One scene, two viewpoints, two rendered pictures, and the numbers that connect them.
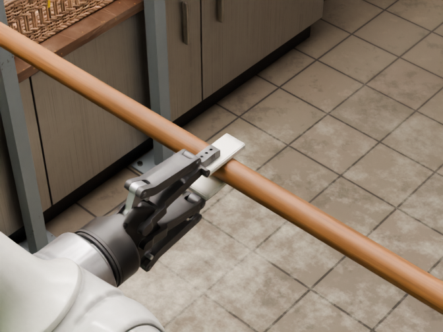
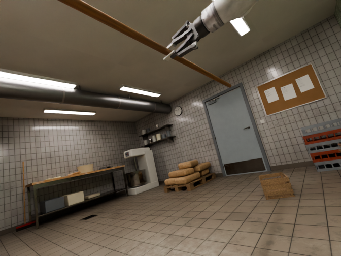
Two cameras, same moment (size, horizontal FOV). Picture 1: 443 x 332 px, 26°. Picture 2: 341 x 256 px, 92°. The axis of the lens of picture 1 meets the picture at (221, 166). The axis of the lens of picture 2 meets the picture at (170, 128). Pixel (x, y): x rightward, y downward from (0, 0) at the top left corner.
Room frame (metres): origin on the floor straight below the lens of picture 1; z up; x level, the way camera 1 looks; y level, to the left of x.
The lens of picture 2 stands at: (0.93, 0.71, 0.70)
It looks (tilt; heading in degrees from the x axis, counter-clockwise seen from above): 11 degrees up; 268
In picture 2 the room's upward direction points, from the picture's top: 13 degrees counter-clockwise
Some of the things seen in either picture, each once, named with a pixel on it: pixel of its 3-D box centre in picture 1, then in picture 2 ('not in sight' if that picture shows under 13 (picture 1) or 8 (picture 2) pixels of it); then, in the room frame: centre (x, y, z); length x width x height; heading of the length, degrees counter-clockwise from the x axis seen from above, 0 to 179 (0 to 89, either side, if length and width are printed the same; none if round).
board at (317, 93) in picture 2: not in sight; (287, 91); (-1.76, -2.57, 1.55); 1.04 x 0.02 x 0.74; 138
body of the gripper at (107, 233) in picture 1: (122, 239); (196, 31); (0.71, 0.11, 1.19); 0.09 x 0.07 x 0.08; 139
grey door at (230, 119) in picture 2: not in sight; (232, 131); (-0.74, -3.45, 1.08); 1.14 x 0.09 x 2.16; 138
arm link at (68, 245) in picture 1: (73, 277); (212, 18); (0.65, 0.16, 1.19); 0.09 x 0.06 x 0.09; 49
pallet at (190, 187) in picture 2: not in sight; (191, 182); (0.56, -3.72, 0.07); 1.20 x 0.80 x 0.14; 48
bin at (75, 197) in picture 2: not in sight; (72, 198); (3.55, -3.69, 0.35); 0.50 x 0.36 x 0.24; 140
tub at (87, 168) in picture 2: not in sight; (85, 169); (3.33, -4.06, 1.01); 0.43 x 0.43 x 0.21
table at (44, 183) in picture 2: not in sight; (83, 191); (3.37, -3.89, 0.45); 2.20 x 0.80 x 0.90; 48
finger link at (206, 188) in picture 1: (216, 178); (170, 56); (0.83, 0.01, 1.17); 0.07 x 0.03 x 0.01; 139
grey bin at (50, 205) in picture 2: not in sight; (52, 204); (3.83, -3.37, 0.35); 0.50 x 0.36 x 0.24; 138
